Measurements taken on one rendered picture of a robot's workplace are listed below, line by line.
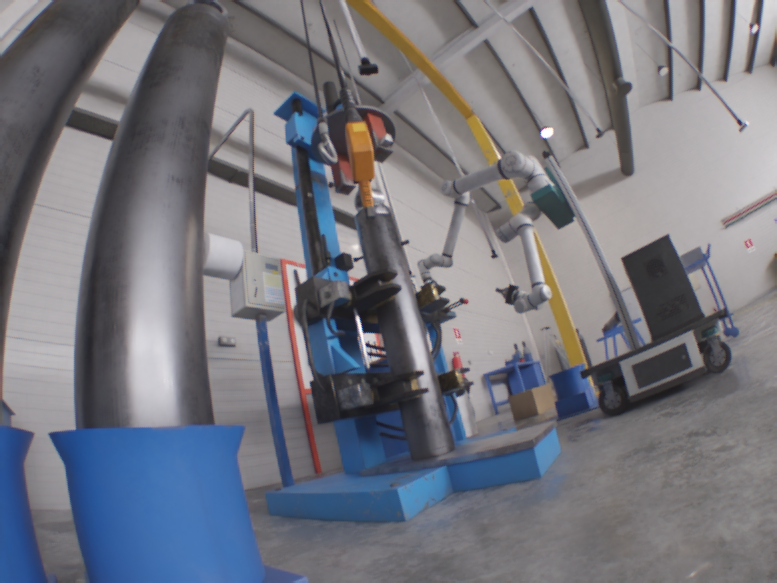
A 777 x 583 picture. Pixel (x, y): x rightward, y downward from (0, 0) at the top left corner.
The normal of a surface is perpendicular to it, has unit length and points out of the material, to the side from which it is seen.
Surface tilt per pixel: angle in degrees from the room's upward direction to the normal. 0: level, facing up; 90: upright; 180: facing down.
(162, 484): 90
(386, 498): 90
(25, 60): 90
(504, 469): 90
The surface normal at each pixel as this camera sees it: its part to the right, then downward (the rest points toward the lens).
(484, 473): -0.61, -0.15
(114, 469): 0.29, -0.41
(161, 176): 0.66, -0.41
